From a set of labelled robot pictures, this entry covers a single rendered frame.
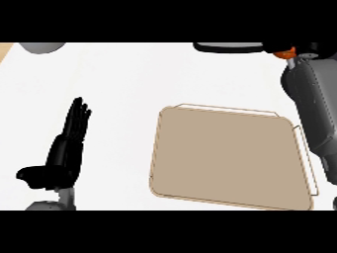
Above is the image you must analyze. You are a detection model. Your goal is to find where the tan tray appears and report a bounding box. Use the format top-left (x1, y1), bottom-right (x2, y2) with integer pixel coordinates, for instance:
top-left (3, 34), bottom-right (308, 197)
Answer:
top-left (148, 103), bottom-right (319, 211)

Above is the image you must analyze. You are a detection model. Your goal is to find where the grey round object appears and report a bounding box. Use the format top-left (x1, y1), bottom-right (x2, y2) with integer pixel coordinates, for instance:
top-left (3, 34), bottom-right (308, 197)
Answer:
top-left (18, 42), bottom-right (67, 55)

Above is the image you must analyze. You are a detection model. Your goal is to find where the orange squash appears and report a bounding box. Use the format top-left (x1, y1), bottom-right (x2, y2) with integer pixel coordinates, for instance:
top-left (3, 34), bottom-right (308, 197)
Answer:
top-left (272, 46), bottom-right (297, 60)

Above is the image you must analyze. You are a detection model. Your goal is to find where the black pot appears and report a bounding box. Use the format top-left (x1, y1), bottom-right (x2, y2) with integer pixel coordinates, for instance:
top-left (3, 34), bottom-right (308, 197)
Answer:
top-left (191, 42), bottom-right (266, 54)

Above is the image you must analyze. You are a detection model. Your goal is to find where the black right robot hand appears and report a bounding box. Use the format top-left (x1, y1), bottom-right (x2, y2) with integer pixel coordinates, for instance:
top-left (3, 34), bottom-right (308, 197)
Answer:
top-left (263, 42), bottom-right (337, 60)

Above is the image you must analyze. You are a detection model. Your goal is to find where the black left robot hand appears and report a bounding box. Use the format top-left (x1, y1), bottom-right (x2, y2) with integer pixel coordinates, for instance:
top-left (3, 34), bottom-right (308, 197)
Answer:
top-left (15, 96), bottom-right (93, 192)

